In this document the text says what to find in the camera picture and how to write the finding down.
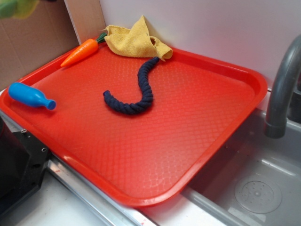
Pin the green plush frog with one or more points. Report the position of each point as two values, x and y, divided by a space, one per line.
19 9

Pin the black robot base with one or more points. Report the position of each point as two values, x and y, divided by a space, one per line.
23 161

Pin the red plastic tray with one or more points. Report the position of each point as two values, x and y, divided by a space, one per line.
145 159

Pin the yellow cloth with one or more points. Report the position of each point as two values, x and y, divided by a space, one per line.
136 42

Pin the orange toy carrot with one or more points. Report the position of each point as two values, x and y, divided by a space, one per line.
84 50

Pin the light wooden board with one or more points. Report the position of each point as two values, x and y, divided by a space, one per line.
86 17

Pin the grey plastic sink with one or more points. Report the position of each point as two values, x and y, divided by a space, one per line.
252 180

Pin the blue toy bottle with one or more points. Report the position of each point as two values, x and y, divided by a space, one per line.
30 96

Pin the grey faucet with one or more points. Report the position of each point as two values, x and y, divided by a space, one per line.
285 98

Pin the brown cardboard panel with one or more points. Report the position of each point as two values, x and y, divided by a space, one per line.
27 44

